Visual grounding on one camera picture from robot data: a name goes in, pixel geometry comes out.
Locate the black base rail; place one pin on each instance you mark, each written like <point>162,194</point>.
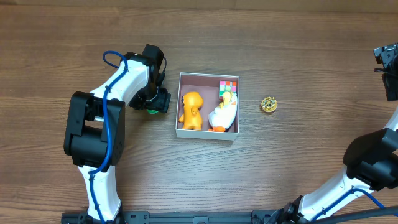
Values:
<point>253,217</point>

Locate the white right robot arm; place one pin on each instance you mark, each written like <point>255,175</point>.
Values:
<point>369,165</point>

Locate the white plush duck yellow hat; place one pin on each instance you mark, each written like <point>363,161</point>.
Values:
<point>223,116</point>

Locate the green spinning top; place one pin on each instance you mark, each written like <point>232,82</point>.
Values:
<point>152,111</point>

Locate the colourful puzzle cube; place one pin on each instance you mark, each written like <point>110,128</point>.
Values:
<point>225,86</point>

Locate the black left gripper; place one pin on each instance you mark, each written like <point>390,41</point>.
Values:
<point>158,103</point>

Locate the orange plush toy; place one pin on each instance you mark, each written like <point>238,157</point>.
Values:
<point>191,117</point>

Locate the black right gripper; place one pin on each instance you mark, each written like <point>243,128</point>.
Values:
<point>389,86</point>

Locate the gold blue spinning top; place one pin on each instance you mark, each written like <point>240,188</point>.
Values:
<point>269,104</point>

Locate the white cardboard box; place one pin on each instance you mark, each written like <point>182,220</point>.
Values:
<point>208,86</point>

